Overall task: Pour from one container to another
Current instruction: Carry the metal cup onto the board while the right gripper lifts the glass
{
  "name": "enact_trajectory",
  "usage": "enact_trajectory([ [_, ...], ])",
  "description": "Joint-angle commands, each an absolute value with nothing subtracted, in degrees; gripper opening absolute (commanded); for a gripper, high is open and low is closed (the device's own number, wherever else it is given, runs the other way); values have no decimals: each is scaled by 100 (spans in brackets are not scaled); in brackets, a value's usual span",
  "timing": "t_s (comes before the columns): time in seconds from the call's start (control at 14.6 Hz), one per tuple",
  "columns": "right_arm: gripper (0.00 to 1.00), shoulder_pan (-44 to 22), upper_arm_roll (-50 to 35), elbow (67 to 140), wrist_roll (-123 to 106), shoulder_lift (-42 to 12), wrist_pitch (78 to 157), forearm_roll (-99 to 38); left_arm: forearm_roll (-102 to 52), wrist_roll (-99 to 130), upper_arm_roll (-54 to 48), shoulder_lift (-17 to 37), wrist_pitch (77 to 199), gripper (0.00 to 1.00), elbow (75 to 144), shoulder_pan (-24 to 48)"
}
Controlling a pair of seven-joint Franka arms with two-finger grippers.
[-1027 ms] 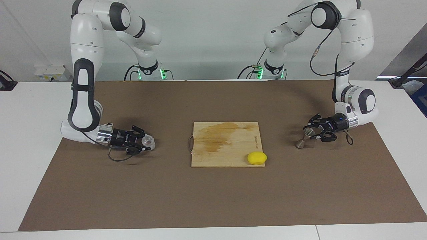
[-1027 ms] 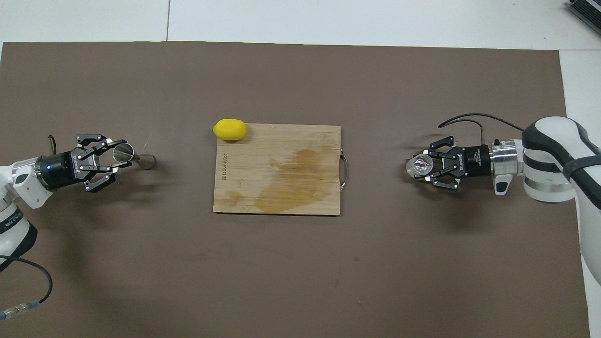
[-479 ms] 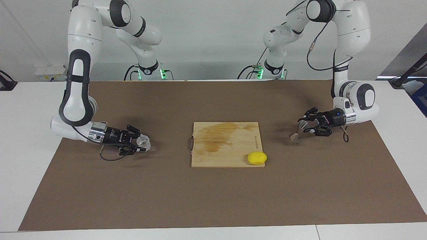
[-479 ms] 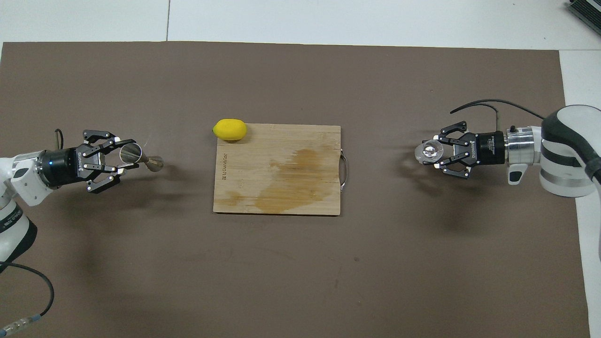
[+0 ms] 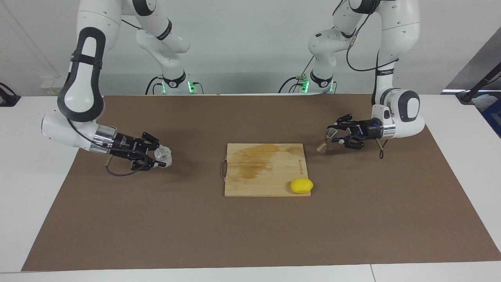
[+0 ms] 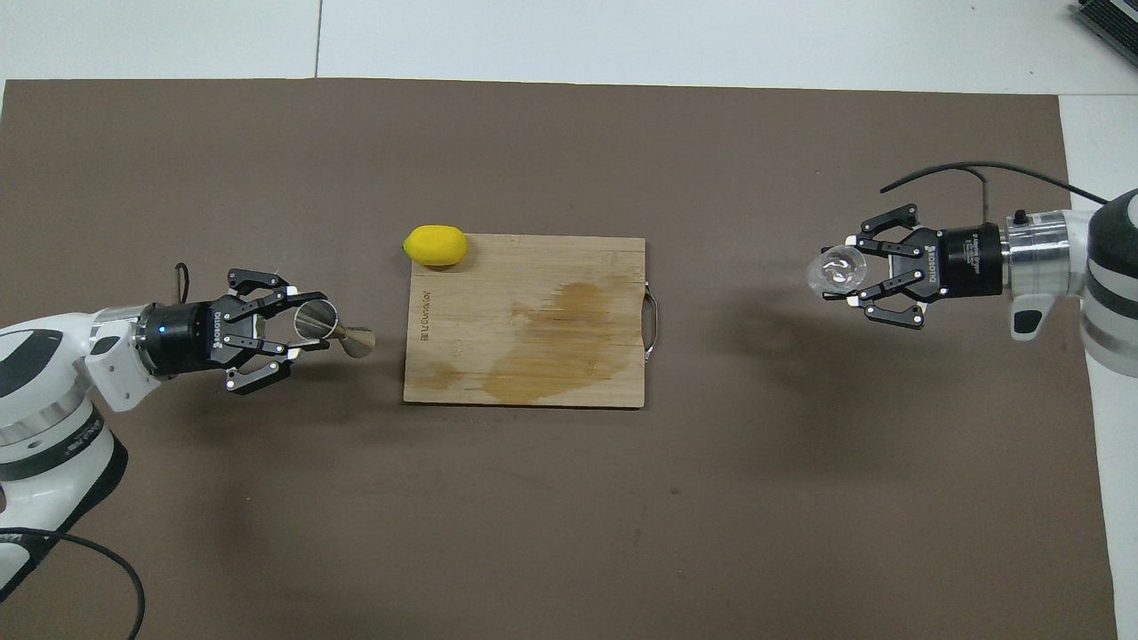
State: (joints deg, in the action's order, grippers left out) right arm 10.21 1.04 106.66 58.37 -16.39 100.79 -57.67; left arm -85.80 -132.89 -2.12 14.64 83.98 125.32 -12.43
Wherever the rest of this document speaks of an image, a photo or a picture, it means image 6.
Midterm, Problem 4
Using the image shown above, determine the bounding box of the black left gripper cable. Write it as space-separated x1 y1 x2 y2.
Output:
0 261 147 640

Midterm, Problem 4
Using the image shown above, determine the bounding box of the brown table mat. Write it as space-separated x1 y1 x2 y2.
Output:
0 77 1119 640

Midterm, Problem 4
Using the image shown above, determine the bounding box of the grey ridged device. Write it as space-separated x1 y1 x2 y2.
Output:
1071 0 1138 45

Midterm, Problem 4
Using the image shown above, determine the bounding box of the steel double jigger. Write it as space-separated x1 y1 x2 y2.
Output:
293 299 378 360

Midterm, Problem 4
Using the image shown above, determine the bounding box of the wooden cutting board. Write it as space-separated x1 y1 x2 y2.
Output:
403 234 661 410

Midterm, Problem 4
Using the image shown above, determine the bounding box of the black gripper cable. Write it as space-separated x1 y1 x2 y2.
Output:
0 261 147 640
878 162 1112 223

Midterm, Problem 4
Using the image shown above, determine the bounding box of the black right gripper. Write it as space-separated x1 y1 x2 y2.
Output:
845 204 1006 331

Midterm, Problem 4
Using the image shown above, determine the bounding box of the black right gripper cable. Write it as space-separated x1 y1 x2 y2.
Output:
878 162 1112 223

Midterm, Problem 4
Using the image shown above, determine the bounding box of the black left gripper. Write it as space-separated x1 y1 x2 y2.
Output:
142 267 328 395

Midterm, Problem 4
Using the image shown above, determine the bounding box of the yellow lemon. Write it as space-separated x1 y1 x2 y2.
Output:
403 224 469 268

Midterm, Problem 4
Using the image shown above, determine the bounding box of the clear glass cup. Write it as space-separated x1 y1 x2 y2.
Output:
805 247 868 299

